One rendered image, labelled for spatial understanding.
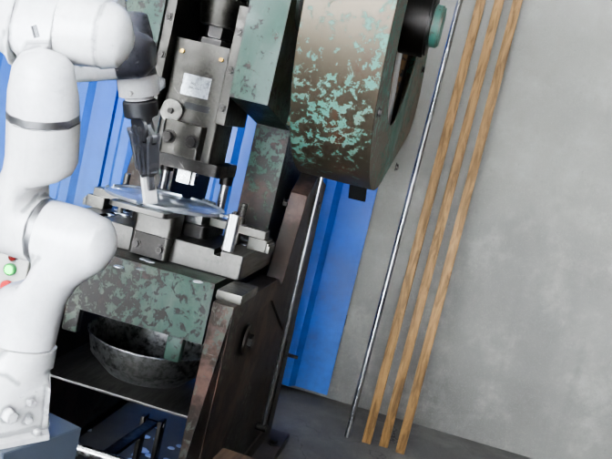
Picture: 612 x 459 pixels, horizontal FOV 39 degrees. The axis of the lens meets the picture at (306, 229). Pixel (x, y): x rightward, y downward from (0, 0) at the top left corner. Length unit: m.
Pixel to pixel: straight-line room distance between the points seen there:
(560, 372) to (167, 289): 1.79
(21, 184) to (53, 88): 0.16
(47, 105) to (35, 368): 0.43
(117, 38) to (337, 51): 0.52
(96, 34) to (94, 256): 0.34
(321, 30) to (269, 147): 0.66
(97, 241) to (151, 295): 0.64
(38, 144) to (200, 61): 0.83
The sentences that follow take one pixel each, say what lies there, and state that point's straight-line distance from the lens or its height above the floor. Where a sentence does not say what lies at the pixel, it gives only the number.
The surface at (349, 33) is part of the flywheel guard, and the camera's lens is 1.71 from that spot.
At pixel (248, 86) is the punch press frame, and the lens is 2.02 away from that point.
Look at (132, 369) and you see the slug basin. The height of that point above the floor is 0.37.
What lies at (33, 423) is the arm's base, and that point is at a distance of 1.51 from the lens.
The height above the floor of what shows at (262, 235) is 0.75.
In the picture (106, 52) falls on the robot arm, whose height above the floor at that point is 1.09.
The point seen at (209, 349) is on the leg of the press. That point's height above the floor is 0.51.
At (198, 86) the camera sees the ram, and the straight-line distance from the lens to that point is 2.10.
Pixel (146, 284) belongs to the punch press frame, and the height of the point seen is 0.60.
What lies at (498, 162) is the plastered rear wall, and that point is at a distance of 3.22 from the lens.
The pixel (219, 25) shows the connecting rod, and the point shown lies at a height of 1.22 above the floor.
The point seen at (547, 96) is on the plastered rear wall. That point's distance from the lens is 3.24.
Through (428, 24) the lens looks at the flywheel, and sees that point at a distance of 2.03.
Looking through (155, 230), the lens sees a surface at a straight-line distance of 2.04.
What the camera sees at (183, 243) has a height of 0.70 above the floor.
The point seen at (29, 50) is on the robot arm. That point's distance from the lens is 1.37.
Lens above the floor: 1.08
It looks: 8 degrees down
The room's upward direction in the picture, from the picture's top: 13 degrees clockwise
